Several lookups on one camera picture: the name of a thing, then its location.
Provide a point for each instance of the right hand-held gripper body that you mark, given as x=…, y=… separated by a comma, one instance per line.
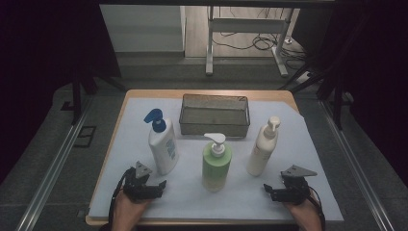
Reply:
x=296, y=191

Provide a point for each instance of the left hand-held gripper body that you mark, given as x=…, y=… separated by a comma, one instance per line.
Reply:
x=136, y=187

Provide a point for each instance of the white bottle with blue pump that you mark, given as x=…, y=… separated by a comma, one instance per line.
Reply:
x=163, y=150

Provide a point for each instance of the cream pump bottle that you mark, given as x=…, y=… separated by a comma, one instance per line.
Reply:
x=261, y=154

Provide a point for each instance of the green bottle with white pump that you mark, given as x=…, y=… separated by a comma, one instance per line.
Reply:
x=216, y=166

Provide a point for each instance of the grey mesh basket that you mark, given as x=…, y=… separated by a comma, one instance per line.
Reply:
x=213, y=118

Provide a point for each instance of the person's right hand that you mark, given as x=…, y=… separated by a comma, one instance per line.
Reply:
x=308, y=215

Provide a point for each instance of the person's left hand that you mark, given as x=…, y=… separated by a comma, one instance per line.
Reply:
x=128, y=215

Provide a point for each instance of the white paper sheet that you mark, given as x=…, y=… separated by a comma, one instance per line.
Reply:
x=192, y=205

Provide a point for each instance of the black tripod stand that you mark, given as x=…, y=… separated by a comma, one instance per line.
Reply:
x=337, y=106
x=76, y=102

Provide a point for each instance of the white power strip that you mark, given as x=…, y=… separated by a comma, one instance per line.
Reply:
x=304, y=77

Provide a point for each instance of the dark curtain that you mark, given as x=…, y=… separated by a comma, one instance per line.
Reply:
x=32, y=64
x=378, y=64

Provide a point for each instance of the white cabinet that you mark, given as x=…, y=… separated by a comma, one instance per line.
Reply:
x=141, y=29

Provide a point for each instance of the white metal stand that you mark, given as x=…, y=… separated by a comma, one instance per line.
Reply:
x=247, y=25

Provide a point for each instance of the dark metal crossbar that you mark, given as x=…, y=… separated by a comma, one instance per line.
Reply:
x=224, y=2

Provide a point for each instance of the aluminium floor rail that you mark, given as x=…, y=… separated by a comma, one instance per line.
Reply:
x=51, y=173
x=356, y=170

